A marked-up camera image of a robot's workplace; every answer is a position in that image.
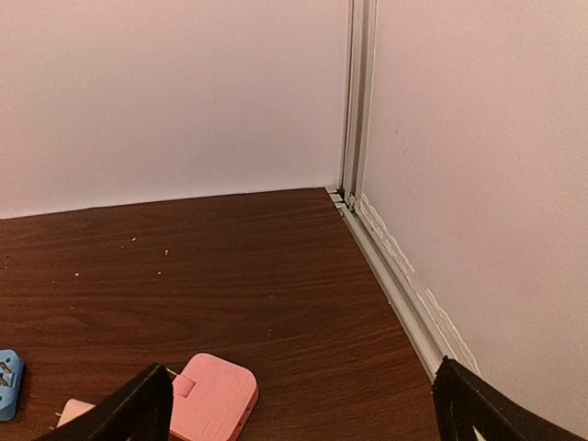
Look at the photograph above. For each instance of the salmon pink plug adapter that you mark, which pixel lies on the salmon pink plug adapter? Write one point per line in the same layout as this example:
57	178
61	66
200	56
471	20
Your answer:
72	409

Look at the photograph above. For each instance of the right aluminium frame post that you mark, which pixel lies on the right aluminium frame post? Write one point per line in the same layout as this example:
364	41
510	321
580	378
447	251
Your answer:
359	81

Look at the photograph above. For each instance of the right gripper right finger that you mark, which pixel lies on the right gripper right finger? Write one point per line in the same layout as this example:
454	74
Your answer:
468	408

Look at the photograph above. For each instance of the blue square adapter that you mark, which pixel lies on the blue square adapter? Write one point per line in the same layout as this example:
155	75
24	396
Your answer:
12	372

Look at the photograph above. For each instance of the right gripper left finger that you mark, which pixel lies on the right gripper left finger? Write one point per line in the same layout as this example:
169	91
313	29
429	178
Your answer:
139	410

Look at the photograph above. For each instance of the right side aluminium rail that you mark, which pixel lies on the right side aluminium rail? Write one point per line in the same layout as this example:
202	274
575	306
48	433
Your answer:
427	325

